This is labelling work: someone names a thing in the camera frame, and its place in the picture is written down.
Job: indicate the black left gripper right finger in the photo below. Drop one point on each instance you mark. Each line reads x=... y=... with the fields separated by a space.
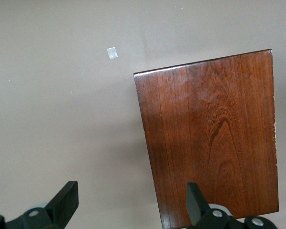
x=195 y=202

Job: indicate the dark brown wooden cabinet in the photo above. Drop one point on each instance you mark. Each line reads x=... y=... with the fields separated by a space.
x=205 y=143

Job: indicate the small clear tape piece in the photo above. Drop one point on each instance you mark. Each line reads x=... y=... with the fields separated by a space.
x=112 y=53

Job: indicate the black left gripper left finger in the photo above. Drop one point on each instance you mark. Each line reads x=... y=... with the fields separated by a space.
x=66 y=202

